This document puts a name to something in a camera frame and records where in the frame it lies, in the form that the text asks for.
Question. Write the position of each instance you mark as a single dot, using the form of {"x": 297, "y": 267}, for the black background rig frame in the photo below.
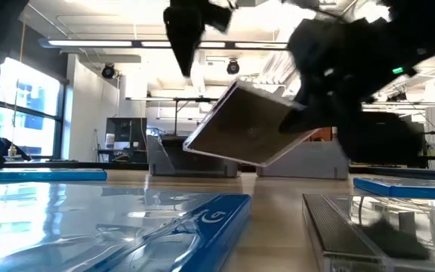
{"x": 176, "y": 121}

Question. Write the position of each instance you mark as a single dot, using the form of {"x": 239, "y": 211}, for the blue plastic jewel case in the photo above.
{"x": 32, "y": 175}
{"x": 402, "y": 189}
{"x": 89, "y": 226}

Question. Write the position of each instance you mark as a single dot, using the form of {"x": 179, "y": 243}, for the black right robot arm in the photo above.
{"x": 410, "y": 45}

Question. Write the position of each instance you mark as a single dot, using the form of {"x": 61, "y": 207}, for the orange partition panel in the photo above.
{"x": 325, "y": 134}

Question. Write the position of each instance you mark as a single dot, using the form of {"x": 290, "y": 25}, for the small white bottle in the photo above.
{"x": 12, "y": 152}

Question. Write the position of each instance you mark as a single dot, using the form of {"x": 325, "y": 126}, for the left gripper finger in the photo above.
{"x": 184, "y": 34}
{"x": 219, "y": 15}

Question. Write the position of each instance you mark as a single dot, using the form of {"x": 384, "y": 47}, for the translucent grey plastic bin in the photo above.
{"x": 308, "y": 162}
{"x": 157, "y": 158}

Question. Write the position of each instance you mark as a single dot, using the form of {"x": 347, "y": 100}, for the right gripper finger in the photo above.
{"x": 315, "y": 92}
{"x": 312, "y": 119}

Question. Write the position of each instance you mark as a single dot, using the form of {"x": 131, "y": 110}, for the black round ceiling spotlight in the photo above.
{"x": 108, "y": 71}
{"x": 233, "y": 67}

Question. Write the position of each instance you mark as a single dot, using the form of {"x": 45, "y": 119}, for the black bar with light strips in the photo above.
{"x": 136, "y": 44}

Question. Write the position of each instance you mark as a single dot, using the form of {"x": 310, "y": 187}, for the large glass window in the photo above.
{"x": 32, "y": 128}

